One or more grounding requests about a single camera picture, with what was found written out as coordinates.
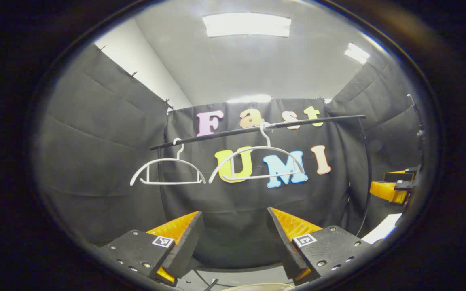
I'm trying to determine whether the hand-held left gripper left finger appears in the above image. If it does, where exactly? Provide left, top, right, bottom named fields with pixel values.
left=99, top=211, right=205, bottom=288

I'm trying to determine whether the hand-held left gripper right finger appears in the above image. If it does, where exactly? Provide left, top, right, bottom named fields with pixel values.
left=266, top=207, right=370, bottom=286

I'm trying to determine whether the beige laundry hamper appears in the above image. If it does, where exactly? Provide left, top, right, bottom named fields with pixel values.
left=221, top=282, right=295, bottom=291

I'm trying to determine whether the white plastic clothes hanger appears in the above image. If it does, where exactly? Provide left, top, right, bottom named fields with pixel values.
left=130, top=138, right=207, bottom=186
left=209, top=122, right=305, bottom=184

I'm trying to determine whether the black clothes rack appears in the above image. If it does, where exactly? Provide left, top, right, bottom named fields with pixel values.
left=150, top=114, right=373, bottom=239

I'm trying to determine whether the white board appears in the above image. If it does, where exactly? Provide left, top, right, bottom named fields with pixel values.
left=362, top=213, right=402, bottom=245

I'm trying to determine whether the black backdrop cloth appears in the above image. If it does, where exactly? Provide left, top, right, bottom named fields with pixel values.
left=35, top=42, right=424, bottom=269

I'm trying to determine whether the small ceiling light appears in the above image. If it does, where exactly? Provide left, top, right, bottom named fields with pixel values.
left=344, top=42, right=370, bottom=64

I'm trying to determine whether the large rectangular ceiling light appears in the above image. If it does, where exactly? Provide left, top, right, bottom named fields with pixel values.
left=203, top=12, right=291, bottom=38

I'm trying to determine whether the black cable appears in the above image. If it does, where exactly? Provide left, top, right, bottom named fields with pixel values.
left=195, top=270, right=220, bottom=291

